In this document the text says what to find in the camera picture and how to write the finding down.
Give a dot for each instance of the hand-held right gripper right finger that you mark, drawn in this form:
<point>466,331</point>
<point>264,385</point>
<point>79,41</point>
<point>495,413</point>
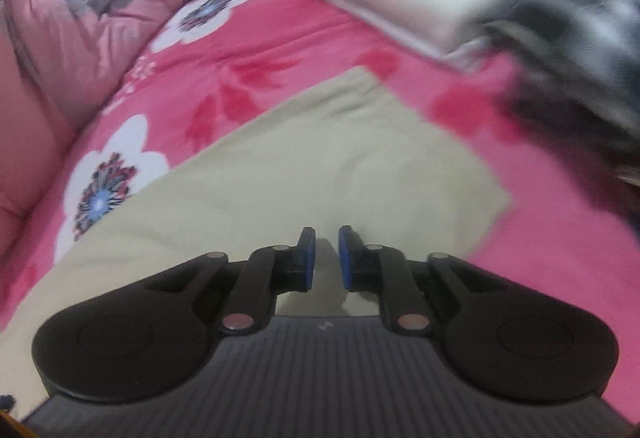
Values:
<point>345,258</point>

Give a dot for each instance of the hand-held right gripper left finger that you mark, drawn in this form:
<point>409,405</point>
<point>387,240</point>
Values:
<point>310,258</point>

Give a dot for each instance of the beige pants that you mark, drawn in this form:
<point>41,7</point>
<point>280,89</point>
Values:
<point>300,168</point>

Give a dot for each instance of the pink and grey quilt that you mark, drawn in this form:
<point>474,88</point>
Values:
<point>60,68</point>

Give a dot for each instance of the pink floral blanket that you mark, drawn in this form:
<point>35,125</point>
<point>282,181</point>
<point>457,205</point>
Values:
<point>310,43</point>

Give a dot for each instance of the black and white checked cloth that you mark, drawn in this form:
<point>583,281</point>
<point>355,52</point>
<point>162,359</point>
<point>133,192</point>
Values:
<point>575,58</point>

